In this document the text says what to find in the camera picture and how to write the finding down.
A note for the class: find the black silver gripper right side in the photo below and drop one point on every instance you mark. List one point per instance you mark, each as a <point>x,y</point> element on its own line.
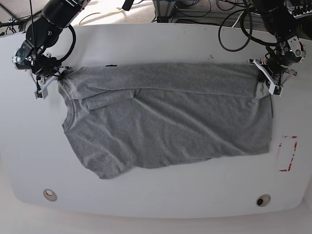
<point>44,70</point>

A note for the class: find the black silver gripper left side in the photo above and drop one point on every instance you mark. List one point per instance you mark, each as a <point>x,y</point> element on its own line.
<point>279,60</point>

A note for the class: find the grey T-shirt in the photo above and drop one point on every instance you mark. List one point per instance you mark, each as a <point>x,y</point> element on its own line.
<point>154,115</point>

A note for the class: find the white power strip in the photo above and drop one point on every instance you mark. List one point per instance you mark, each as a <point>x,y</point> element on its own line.
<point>300,11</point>

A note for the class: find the black tripod legs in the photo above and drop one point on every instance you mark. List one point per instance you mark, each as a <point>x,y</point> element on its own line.
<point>19,10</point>

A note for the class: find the red tape rectangle marker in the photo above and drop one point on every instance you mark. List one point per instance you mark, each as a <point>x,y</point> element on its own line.
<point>286,152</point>

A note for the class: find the left table grommet hole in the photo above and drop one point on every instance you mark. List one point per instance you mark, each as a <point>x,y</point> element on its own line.
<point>50,195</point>

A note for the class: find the table grommet hole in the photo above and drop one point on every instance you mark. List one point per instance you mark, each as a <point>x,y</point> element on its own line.
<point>263,200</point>
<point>50,195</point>

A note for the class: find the right table grommet hole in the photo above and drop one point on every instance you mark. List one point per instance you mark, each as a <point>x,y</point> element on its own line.
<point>263,200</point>

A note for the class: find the wrist camera board right side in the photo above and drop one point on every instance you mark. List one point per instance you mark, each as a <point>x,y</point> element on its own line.
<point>41,92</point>

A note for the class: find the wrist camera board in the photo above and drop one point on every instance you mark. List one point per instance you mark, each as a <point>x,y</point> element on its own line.
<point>41,92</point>
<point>275,90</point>

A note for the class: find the wrist camera board left side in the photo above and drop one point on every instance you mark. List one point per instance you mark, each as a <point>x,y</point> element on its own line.
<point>275,90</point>

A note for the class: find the aluminium frame stand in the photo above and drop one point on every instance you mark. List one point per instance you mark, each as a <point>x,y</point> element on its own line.
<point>165,11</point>

